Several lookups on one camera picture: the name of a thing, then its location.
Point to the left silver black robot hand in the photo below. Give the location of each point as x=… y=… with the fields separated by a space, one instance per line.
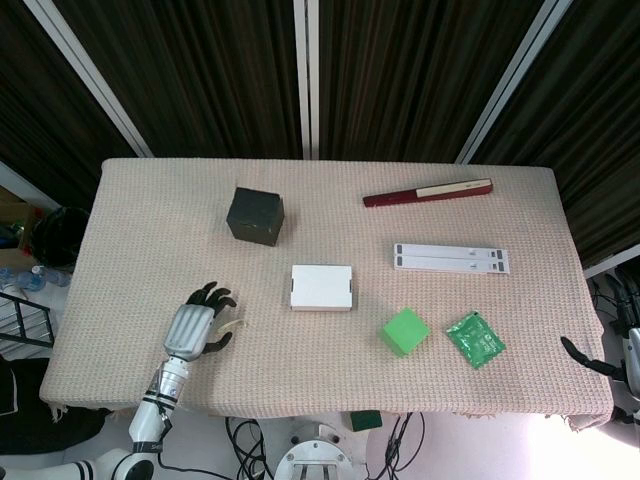
x=187 y=327

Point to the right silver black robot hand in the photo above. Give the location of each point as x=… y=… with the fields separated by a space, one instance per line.
x=634 y=350

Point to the small pale green piece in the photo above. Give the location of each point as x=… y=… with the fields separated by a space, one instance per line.
x=232 y=326

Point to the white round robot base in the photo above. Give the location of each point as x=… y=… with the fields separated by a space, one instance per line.
x=315 y=455

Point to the black cube box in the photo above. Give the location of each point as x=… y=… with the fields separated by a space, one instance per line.
x=255 y=210

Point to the flat white cardboard box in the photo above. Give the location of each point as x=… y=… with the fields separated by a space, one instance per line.
x=320 y=287

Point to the brown cardboard box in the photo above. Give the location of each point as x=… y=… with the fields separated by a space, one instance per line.
x=12 y=235

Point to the beige woven tablecloth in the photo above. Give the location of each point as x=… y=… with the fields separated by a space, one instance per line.
x=150 y=250

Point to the clear plastic water bottle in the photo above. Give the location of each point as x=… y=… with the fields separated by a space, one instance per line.
x=12 y=281
x=50 y=276

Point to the black bag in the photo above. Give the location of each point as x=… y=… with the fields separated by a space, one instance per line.
x=60 y=237

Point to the green foil packet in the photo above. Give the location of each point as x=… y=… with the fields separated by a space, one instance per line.
x=475 y=340

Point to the black metal rack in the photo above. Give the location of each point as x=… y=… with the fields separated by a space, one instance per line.
x=20 y=325

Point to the dark green sponge block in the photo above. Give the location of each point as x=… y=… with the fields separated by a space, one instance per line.
x=366 y=421

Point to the bright green cube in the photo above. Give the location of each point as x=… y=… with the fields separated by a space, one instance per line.
x=405 y=330

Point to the dark pleated curtain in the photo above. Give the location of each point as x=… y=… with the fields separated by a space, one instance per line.
x=410 y=75
x=40 y=115
x=200 y=75
x=590 y=125

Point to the white frame post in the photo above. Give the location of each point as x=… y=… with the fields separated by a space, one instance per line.
x=306 y=75
x=510 y=85
x=95 y=85

